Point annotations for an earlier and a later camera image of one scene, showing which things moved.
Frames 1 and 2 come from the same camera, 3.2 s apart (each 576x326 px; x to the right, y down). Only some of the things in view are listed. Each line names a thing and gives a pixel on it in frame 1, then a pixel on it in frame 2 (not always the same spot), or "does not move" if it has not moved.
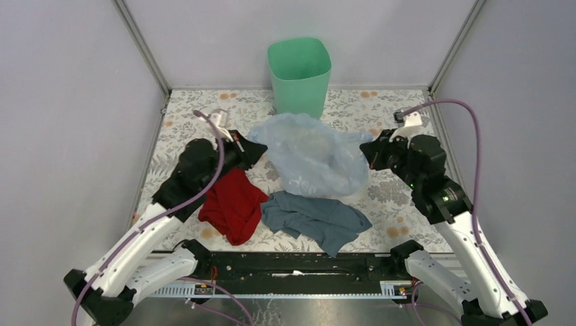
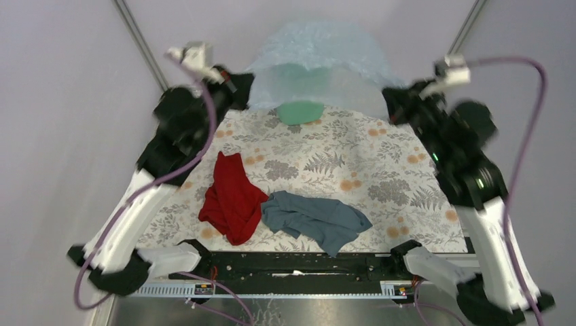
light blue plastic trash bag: [312, 158] -> [337, 63]
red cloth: [233, 206] does not move
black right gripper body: [392, 155] -> [418, 113]
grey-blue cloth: [332, 223] does not move
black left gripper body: [235, 154] -> [225, 96]
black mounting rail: [303, 267] does not move
